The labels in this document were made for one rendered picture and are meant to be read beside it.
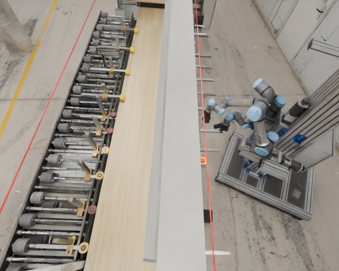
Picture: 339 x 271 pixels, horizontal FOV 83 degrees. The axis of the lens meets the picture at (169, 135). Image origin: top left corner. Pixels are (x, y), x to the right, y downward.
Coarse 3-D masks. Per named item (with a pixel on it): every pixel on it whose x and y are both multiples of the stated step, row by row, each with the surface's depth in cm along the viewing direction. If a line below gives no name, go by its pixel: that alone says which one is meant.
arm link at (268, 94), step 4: (268, 88) 175; (272, 88) 176; (264, 92) 177; (268, 92) 175; (272, 92) 175; (264, 96) 178; (268, 96) 176; (272, 96) 176; (268, 100) 177; (272, 100) 179; (240, 120) 203; (244, 120) 199; (248, 120) 197; (240, 124) 204; (244, 124) 201; (248, 124) 201; (244, 128) 201
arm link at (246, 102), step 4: (224, 100) 195; (228, 100) 191; (232, 100) 187; (236, 100) 184; (240, 100) 180; (244, 100) 177; (248, 100) 174; (252, 100) 169; (256, 100) 165; (264, 100) 159; (228, 104) 191; (232, 104) 187; (236, 104) 184; (240, 104) 180; (244, 104) 177; (248, 104) 174; (252, 104) 170; (268, 104) 159
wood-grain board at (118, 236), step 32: (160, 32) 315; (128, 64) 273; (128, 96) 243; (128, 128) 219; (128, 160) 200; (128, 192) 183; (96, 224) 168; (128, 224) 169; (96, 256) 156; (128, 256) 157
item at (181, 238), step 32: (192, 32) 55; (192, 64) 48; (192, 96) 42; (192, 128) 38; (192, 160) 35; (160, 192) 31; (192, 192) 32; (160, 224) 29; (192, 224) 29; (160, 256) 27; (192, 256) 27
